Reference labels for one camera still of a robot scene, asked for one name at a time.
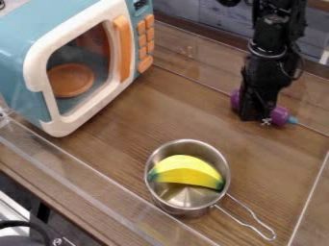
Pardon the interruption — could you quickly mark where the silver pot with wire handle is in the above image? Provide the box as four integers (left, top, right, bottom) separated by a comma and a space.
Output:
145, 138, 277, 241

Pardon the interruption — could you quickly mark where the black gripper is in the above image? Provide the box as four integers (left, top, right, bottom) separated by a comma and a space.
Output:
240, 51, 304, 125

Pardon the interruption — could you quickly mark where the blue toy microwave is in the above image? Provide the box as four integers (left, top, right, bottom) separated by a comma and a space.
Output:
0, 0, 156, 137

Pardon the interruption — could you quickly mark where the purple toy eggplant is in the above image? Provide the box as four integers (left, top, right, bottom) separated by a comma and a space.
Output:
230, 89, 299, 127

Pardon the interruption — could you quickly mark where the black cable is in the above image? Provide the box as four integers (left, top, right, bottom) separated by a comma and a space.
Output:
0, 219, 55, 246

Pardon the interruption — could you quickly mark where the clear acrylic barrier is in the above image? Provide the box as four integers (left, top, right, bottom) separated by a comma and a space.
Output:
0, 110, 218, 246

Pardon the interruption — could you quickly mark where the orange microwave turntable plate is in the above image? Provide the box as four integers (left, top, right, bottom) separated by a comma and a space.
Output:
49, 63, 95, 98

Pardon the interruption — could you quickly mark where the yellow green toy banana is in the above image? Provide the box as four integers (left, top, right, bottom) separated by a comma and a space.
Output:
148, 155, 225, 191

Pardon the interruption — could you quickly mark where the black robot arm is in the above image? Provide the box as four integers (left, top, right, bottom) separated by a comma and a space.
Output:
238, 0, 308, 125

